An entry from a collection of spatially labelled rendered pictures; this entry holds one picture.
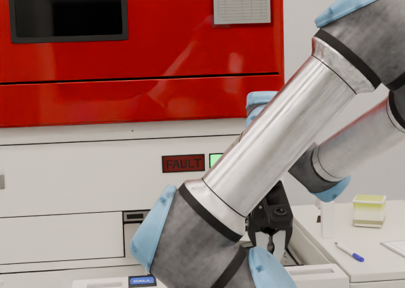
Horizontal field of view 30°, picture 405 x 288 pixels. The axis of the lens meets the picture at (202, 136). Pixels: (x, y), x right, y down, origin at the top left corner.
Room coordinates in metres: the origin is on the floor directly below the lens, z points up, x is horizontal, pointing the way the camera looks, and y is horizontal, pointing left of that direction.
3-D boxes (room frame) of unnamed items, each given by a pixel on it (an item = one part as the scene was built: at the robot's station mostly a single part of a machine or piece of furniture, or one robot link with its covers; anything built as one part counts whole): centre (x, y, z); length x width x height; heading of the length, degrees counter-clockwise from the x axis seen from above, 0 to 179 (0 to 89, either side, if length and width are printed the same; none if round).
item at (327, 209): (1.76, -0.29, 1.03); 0.06 x 0.04 x 0.13; 6
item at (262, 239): (1.50, -0.11, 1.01); 0.06 x 0.03 x 0.09; 6
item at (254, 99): (1.50, -0.13, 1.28); 0.09 x 0.08 x 0.11; 175
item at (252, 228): (1.48, -0.11, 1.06); 0.05 x 0.02 x 0.09; 96
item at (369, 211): (1.84, -0.41, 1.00); 0.07 x 0.07 x 0.07; 70
